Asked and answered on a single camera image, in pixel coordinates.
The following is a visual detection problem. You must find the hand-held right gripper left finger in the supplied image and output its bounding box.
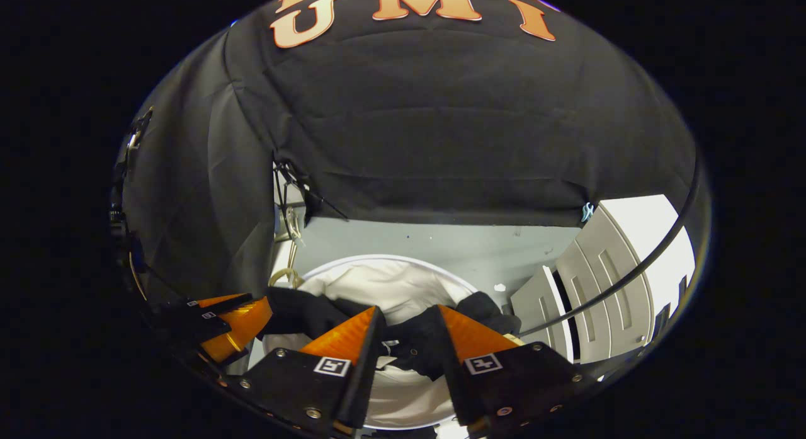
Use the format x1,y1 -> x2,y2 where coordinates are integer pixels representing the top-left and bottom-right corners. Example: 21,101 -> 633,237
217,305 -> 386,436

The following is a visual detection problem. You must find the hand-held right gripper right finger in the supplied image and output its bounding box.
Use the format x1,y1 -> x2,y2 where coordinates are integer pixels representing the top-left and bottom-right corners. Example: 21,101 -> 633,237
436,304 -> 586,436

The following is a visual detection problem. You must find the black knit garment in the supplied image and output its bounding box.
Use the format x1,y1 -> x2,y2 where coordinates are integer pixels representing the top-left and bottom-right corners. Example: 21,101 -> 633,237
261,287 -> 523,382

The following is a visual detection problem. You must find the white laundry hamper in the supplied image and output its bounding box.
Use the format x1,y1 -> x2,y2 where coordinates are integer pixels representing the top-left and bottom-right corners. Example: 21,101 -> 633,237
249,254 -> 504,430

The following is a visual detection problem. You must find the small grey slotted panel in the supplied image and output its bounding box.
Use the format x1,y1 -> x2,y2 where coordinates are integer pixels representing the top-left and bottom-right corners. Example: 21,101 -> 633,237
510,266 -> 575,364

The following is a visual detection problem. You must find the large grey slotted panel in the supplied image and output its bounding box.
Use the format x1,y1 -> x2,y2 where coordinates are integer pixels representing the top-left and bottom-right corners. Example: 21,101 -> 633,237
554,203 -> 657,364

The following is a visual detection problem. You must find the black backdrop cloth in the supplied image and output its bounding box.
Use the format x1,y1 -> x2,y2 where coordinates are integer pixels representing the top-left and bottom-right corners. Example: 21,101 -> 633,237
120,0 -> 696,301

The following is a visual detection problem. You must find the black cable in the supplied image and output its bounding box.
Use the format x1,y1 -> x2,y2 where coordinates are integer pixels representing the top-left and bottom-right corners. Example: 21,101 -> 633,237
273,161 -> 348,241

